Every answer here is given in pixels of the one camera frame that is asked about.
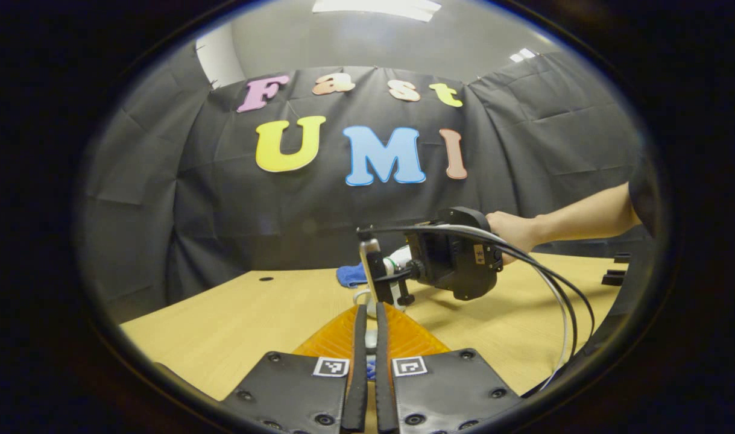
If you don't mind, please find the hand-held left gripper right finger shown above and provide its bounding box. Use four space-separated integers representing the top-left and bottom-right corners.
375 301 525 434

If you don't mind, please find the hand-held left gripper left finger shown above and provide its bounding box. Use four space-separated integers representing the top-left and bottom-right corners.
219 303 368 434

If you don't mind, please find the white water bottle green label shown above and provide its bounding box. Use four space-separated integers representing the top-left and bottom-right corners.
382 245 414 278

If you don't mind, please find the blue towel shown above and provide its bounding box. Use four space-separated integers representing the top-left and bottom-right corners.
336 263 368 289

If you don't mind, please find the black backdrop cloth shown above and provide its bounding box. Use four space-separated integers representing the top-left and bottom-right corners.
81 51 654 323

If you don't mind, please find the person's dark shirt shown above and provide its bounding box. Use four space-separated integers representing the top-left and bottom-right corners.
628 156 662 237

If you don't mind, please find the large ceiling light panel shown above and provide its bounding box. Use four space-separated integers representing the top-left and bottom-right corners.
312 0 443 22

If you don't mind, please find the black cable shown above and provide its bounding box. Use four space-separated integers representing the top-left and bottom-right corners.
356 224 596 338
494 238 580 362

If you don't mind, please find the white cable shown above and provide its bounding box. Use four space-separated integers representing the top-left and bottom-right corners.
431 224 570 386

